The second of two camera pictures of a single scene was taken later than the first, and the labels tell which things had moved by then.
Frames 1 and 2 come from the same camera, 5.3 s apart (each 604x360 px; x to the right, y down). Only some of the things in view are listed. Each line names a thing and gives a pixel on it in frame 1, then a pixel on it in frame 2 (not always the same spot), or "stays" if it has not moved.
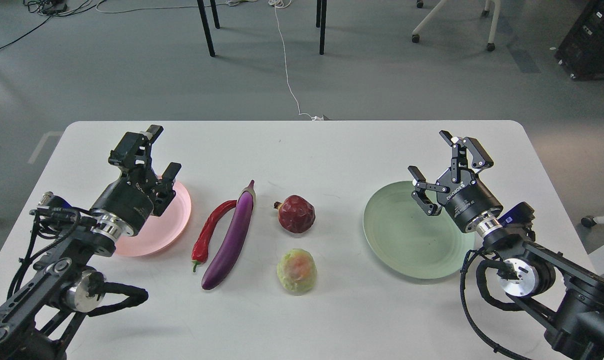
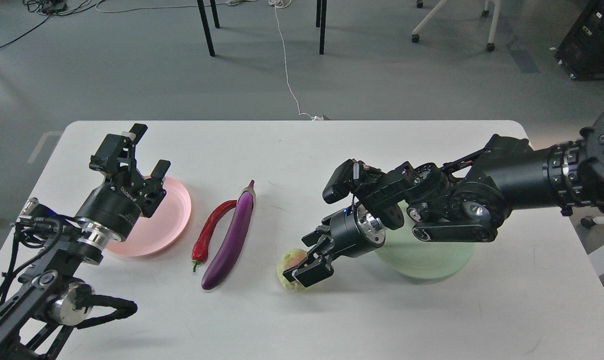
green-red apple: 297,270 stays
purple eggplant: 230,250 stays
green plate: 405,237 stays
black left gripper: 126,207 to 117,205
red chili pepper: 200,252 stays
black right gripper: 469,197 to 349,233
